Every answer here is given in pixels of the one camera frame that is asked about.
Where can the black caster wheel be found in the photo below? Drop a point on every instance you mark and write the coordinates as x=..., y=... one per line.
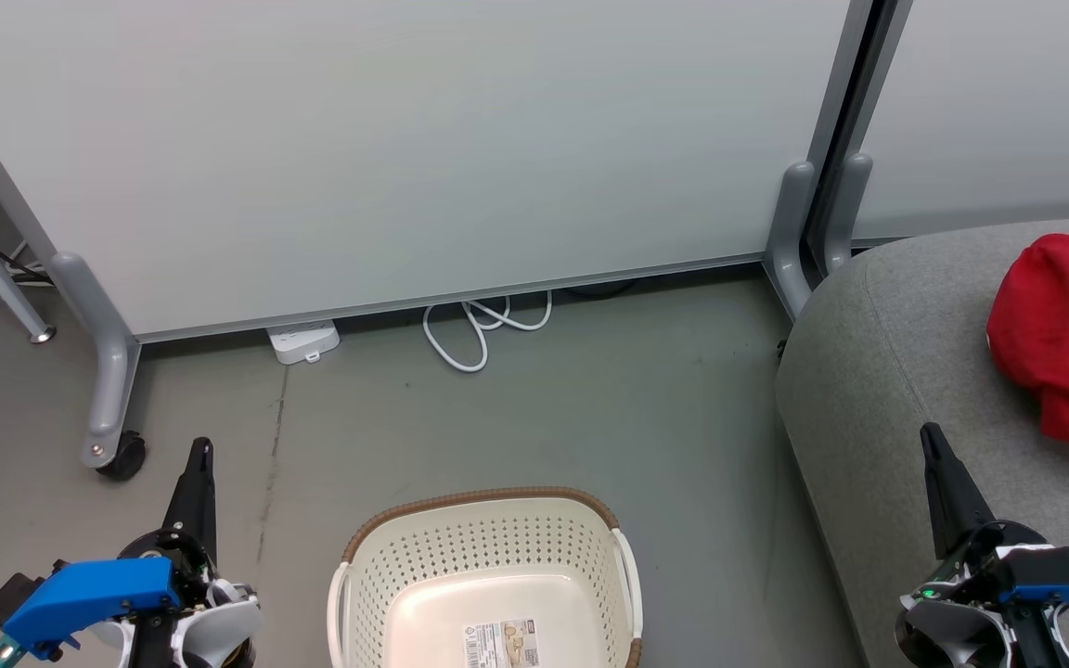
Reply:
x=128, y=456

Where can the blue black right wrist camera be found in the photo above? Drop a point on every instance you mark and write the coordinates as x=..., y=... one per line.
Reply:
x=1068, y=575

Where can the white power strip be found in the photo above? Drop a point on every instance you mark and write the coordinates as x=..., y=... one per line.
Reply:
x=304, y=341

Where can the narrow white partition panel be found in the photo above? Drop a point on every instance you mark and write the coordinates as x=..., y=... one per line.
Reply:
x=998, y=102

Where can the plain red garment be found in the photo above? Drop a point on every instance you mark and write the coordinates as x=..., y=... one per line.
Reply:
x=1068, y=334

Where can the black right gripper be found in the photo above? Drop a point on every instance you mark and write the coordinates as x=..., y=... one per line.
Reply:
x=971, y=603

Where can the grey fabric sofa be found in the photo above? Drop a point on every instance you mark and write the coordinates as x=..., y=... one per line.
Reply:
x=887, y=390

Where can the grey partition leg with caster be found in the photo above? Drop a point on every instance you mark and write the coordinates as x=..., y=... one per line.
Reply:
x=108, y=371

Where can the large white partition panel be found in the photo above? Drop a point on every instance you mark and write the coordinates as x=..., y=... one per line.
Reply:
x=405, y=139

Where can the printed basket label sticker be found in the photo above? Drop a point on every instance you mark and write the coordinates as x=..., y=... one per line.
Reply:
x=500, y=645

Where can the blue black wrist camera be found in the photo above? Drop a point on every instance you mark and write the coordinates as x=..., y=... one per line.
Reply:
x=89, y=594
x=1068, y=575

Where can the blue black left wrist camera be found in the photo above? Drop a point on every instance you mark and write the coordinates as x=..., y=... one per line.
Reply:
x=89, y=594

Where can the cream perforated laundry basket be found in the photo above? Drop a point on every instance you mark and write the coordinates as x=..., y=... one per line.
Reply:
x=497, y=557

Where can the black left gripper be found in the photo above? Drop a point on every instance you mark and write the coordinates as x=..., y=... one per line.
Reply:
x=196, y=566

